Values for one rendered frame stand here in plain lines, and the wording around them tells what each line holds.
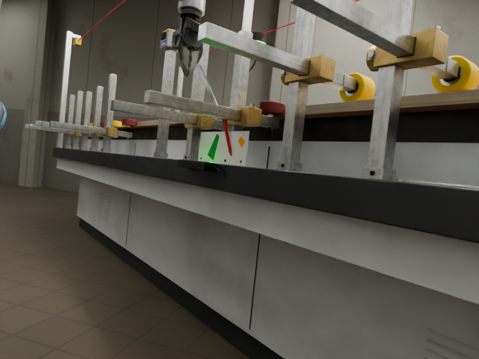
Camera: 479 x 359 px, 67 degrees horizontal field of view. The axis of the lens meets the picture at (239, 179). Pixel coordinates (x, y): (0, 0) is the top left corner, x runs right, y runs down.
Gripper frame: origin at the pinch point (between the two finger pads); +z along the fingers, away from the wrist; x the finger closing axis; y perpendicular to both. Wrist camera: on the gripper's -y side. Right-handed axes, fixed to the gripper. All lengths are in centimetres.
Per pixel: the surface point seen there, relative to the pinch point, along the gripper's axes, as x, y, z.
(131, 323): -2, 32, 99
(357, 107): -22, -52, 11
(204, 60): -8.0, 4.0, -6.8
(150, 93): 22.6, -24.7, 14.2
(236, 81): -6.1, -19.7, 4.2
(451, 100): -22, -75, 11
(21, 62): -13, 643, -113
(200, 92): -7.9, 4.0, 4.6
